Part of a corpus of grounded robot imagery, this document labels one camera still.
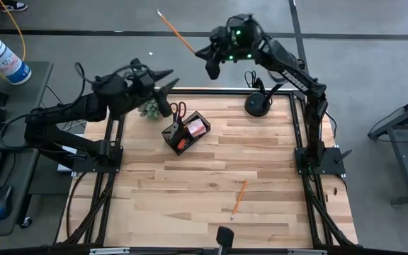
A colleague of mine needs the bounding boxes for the white wipes canister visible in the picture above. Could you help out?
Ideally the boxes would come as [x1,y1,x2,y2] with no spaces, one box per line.
[0,30,33,86]

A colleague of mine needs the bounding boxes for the black table-level camera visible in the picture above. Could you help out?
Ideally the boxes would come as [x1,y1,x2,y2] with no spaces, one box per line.
[215,226,235,255]

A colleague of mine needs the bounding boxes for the black gooseneck desk lamp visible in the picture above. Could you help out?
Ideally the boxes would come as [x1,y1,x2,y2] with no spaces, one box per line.
[244,67,306,118]

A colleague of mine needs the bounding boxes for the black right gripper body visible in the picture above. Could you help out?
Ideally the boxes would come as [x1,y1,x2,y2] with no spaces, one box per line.
[210,13,261,63]

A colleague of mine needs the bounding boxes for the yellow hanging cable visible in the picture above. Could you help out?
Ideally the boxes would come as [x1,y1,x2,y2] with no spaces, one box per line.
[0,0,27,77]

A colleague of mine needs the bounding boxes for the grey side desk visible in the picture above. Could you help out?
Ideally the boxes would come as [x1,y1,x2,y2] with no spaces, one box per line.
[0,60,55,237]

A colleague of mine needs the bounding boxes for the red black handled scissors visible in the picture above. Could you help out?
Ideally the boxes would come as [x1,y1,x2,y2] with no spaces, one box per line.
[169,101,188,141]

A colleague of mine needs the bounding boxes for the person's shoe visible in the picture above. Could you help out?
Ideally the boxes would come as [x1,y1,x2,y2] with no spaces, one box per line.
[0,0,28,14]

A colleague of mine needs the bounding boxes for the small green potted plant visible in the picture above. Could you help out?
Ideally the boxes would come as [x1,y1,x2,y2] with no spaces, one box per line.
[136,98,162,120]

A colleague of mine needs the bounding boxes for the black mesh desk organizer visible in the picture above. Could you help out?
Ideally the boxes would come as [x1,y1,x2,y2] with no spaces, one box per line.
[160,110,212,157]

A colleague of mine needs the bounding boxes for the black computer mouse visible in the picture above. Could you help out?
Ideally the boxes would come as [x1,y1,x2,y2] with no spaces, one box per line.
[0,185,13,220]

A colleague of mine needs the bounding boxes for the orange pencil with eraser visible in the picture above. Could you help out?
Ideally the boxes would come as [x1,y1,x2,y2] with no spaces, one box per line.
[157,9,196,55]
[229,179,249,221]

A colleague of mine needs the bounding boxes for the black aluminium table frame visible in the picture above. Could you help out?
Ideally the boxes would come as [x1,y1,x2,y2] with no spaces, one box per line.
[57,86,359,255]

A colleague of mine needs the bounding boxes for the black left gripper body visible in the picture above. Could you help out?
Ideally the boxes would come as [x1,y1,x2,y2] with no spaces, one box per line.
[127,59,159,102]

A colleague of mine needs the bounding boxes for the grey metal side stand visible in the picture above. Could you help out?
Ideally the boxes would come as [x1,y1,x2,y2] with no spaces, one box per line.
[367,88,408,207]

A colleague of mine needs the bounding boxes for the black clamp with cable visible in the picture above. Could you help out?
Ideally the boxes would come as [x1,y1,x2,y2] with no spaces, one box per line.
[244,69,266,89]

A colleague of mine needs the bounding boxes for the pink sticky note pad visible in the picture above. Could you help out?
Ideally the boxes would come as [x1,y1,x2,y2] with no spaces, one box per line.
[186,118,208,138]

